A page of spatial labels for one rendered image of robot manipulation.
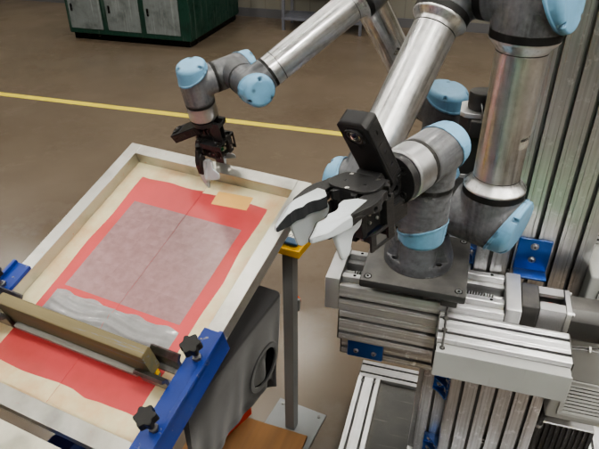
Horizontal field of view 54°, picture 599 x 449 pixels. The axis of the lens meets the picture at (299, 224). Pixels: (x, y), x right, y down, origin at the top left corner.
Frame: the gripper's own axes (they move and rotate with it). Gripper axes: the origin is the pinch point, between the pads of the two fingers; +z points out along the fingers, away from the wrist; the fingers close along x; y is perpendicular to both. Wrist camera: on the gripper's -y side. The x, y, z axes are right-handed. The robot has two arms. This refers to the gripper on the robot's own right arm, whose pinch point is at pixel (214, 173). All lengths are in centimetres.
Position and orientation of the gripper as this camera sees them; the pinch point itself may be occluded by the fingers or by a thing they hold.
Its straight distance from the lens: 166.0
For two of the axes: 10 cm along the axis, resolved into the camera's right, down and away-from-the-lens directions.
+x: 4.2, -6.9, 5.9
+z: 1.1, 6.8, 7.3
